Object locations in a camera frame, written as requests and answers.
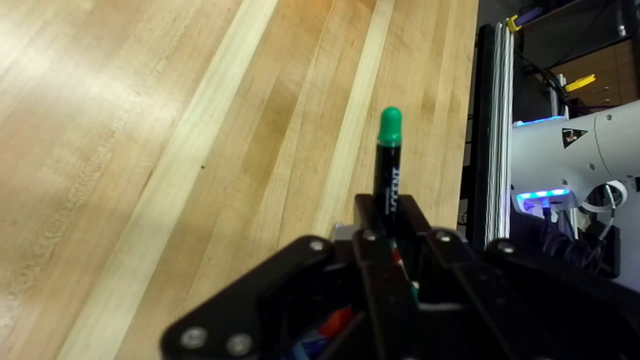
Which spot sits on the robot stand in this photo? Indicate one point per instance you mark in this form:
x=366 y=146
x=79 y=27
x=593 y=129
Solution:
x=492 y=125

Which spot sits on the yellow plastic clamp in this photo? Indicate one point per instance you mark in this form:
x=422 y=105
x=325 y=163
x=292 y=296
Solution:
x=580 y=83

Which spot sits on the black marker with green cap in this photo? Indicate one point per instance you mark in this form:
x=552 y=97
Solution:
x=389 y=165

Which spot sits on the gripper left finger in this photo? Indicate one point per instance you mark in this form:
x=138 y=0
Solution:
x=280 y=295

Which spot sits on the wooden drawer cabinet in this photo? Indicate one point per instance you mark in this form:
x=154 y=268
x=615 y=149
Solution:
x=607 y=70

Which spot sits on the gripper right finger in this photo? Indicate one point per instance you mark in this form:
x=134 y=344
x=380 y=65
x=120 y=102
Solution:
x=500 y=300

